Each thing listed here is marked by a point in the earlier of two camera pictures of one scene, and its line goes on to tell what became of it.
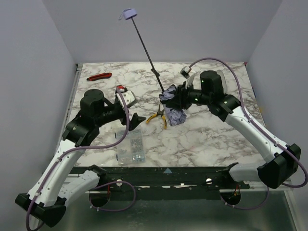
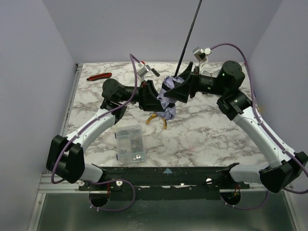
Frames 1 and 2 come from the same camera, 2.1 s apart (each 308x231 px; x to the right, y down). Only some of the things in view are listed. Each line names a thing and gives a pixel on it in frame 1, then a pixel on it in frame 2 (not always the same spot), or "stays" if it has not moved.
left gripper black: x=126 y=118 -> x=143 y=95
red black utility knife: x=99 y=76 stays
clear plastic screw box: x=131 y=150 stays
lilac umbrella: x=174 y=113 -> x=166 y=109
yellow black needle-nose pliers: x=160 y=112 stays
